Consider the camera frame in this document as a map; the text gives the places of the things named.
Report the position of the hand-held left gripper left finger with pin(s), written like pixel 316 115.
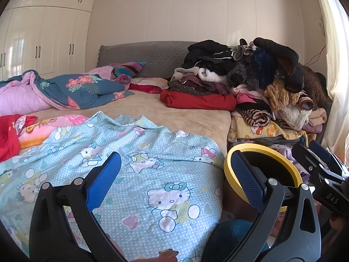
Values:
pixel 105 180

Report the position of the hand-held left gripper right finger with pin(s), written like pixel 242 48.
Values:
pixel 245 180

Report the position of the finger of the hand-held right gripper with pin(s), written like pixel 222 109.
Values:
pixel 321 150
pixel 302 152

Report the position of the yellow-rimmed black trash bin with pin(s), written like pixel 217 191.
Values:
pixel 283 158

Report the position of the lavender fleece garment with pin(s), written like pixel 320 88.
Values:
pixel 289 150

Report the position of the light blue cartoon sheet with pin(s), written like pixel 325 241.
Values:
pixel 136 191

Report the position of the beige towel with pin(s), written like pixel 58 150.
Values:
pixel 319 117

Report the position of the cream plush garment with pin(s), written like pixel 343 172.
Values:
pixel 297 117

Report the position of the yellow cartoon blanket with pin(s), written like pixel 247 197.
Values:
pixel 261 133

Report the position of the brown patterned knit sleeve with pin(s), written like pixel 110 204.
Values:
pixel 306 103

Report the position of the person's teal pants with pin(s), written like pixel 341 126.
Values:
pixel 231 234

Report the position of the tiger-striped cloth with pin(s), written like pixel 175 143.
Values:
pixel 256 117

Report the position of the tan knit sweater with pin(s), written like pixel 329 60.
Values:
pixel 278 95

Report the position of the brown plush blanket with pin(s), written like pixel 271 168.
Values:
pixel 313 84

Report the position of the pink cartoon blanket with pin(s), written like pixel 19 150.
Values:
pixel 49 127

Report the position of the white curtain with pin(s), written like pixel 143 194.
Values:
pixel 335 73

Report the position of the bright pink garment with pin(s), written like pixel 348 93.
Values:
pixel 245 98

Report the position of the red folded garment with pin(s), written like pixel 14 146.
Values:
pixel 201 101

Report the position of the beige bed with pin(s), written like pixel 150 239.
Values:
pixel 169 109

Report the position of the blue floral quilt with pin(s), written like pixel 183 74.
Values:
pixel 81 87

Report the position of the navy fuzzy garment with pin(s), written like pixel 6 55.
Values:
pixel 263 65

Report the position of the black fleece garment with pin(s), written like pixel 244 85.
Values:
pixel 286 54

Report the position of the dark red cloth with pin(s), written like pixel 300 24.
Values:
pixel 144 88

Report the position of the grey dotted garment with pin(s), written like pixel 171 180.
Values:
pixel 240 73

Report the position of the red floral blanket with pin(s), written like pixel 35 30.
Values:
pixel 8 139

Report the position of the dark dotted garment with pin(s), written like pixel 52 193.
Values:
pixel 190 87

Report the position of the pale pink garment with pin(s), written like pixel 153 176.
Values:
pixel 103 71

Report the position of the cream floral pillow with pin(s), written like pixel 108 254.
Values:
pixel 152 81

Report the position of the white fleece garment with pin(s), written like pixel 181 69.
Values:
pixel 212 75

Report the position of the striped pillow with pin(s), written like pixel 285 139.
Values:
pixel 128 69

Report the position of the grey fuzzy garment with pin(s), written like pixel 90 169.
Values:
pixel 241 50

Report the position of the beige garment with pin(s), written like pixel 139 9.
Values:
pixel 185 73

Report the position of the black jacket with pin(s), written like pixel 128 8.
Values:
pixel 210 54

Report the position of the grey quilted headboard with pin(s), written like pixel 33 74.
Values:
pixel 152 57

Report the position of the white wardrobe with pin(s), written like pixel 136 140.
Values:
pixel 41 32

